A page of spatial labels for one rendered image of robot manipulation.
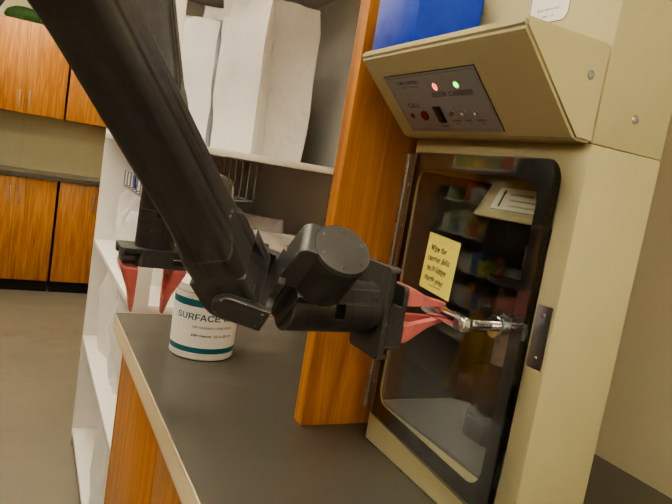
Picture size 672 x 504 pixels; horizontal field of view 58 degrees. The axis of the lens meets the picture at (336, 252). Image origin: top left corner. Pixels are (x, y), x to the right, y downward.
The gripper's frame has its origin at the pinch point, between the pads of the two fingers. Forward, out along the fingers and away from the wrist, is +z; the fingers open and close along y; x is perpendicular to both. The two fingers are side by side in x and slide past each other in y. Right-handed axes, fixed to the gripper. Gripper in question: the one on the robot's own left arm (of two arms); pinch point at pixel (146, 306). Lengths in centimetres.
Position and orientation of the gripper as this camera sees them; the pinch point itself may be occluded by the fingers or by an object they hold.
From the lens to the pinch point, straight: 95.9
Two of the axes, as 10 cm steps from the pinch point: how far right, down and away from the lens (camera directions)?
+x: -4.4, -1.9, 8.8
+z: -1.7, 9.8, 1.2
